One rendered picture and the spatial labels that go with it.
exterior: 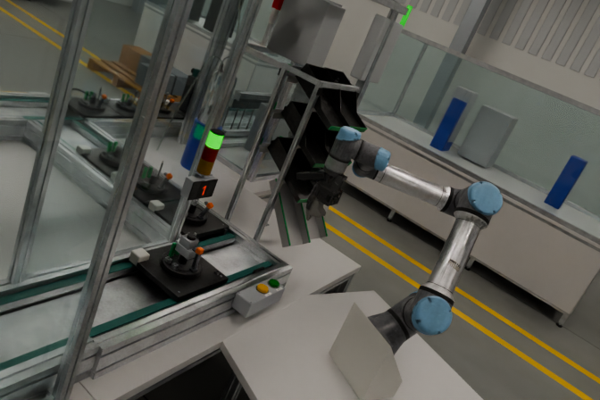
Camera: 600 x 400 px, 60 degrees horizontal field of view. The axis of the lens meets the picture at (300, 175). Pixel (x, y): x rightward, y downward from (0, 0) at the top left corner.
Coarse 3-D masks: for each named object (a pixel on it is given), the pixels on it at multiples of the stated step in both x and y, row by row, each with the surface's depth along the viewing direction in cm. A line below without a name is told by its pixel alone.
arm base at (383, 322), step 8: (384, 312) 176; (392, 312) 173; (376, 320) 171; (384, 320) 171; (392, 320) 171; (400, 320) 171; (376, 328) 169; (384, 328) 169; (392, 328) 169; (400, 328) 170; (384, 336) 167; (392, 336) 169; (400, 336) 170; (408, 336) 172; (392, 344) 168; (400, 344) 171
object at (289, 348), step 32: (288, 320) 188; (320, 320) 196; (224, 352) 163; (256, 352) 166; (288, 352) 172; (320, 352) 178; (416, 352) 202; (256, 384) 153; (288, 384) 158; (320, 384) 163; (416, 384) 183; (448, 384) 190
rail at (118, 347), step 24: (288, 264) 205; (216, 288) 171; (240, 288) 176; (168, 312) 151; (192, 312) 156; (216, 312) 169; (120, 336) 135; (144, 336) 141; (168, 336) 152; (96, 360) 130; (120, 360) 138
